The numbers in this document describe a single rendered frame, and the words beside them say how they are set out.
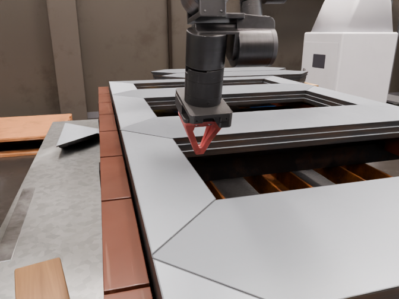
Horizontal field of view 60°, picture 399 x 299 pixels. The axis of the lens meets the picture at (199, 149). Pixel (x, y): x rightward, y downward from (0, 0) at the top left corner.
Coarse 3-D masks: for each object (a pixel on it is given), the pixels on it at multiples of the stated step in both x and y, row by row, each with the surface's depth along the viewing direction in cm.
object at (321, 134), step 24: (240, 96) 115; (264, 96) 116; (288, 96) 119; (312, 96) 116; (216, 144) 68; (240, 144) 69; (264, 144) 70; (288, 144) 71; (312, 144) 73; (144, 240) 37
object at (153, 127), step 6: (150, 120) 78; (156, 120) 78; (138, 126) 73; (144, 126) 73; (150, 126) 73; (156, 126) 73; (162, 126) 73; (138, 132) 69; (144, 132) 69; (150, 132) 69; (156, 132) 69; (162, 132) 69
